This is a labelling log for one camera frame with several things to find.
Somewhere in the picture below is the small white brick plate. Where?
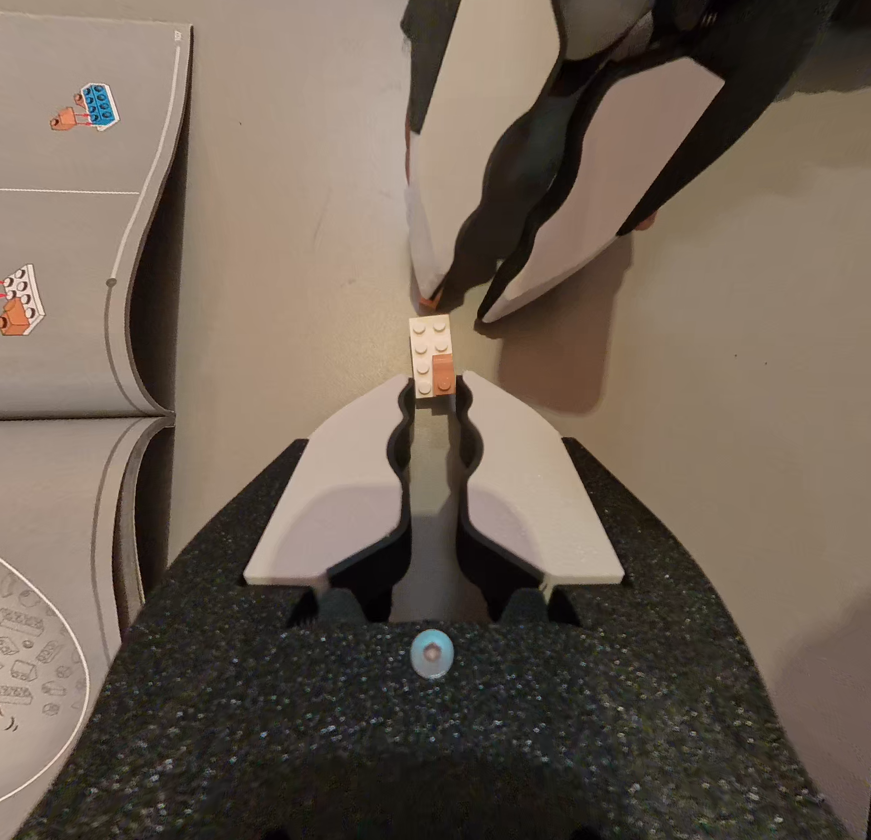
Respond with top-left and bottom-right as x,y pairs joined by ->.
408,313 -> 455,400

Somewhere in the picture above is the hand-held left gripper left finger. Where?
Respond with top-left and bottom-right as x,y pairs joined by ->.
244,375 -> 413,589

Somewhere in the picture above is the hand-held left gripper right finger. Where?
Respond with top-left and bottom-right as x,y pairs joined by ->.
456,371 -> 626,586

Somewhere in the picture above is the grey desk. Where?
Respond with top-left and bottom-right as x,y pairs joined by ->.
0,0 -> 871,840

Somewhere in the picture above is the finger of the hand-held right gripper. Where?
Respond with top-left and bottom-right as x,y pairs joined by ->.
406,0 -> 566,310
475,56 -> 726,325

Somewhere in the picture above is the grey instruction booklet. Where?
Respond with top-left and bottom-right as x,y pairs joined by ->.
0,11 -> 196,824

